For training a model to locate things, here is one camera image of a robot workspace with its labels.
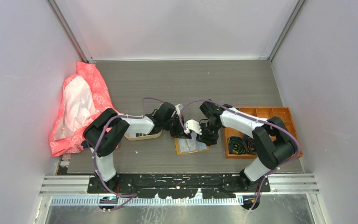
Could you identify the rolled dark belt left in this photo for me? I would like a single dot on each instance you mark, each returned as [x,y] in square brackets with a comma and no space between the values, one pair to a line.
[236,145]

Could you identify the beige oval card tray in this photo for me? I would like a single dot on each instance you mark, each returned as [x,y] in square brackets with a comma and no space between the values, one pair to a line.
[150,136]

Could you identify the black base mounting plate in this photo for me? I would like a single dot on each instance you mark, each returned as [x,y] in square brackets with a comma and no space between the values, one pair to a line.
[183,186]

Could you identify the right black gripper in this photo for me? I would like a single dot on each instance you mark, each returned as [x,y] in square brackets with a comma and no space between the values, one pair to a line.
[209,140]

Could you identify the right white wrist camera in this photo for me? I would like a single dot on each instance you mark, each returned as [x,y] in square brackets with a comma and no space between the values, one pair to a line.
[192,126]

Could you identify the orange wooden compartment tray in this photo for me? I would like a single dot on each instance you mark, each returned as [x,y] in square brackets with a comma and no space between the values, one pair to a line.
[272,129]

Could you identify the rolled dark belt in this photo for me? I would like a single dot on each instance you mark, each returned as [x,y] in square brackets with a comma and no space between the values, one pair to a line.
[236,145]
[249,145]

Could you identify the cards in beige tray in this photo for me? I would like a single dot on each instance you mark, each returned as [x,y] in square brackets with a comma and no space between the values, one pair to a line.
[136,135]

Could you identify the pink white crumpled cloth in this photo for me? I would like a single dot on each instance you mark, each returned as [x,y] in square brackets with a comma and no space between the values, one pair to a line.
[85,96]

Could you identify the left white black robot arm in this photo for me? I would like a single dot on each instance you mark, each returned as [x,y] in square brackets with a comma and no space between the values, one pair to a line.
[104,134]

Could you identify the rolled dark belt right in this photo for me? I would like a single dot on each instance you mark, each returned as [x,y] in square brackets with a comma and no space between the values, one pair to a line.
[249,145]

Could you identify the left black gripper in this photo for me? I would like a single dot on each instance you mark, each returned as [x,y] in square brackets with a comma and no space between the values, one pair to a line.
[179,133]

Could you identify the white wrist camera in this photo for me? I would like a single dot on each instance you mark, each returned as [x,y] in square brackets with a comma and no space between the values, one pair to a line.
[192,126]
[178,109]

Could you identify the orange leather card holder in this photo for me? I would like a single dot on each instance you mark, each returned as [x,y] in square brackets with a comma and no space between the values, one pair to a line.
[201,146]

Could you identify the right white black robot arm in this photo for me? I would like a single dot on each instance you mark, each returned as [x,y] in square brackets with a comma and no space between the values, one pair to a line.
[259,166]

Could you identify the white patterned card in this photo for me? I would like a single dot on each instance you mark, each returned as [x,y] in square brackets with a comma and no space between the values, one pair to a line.
[187,146]

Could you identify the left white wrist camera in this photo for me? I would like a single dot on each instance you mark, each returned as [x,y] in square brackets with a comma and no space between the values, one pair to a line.
[178,109]

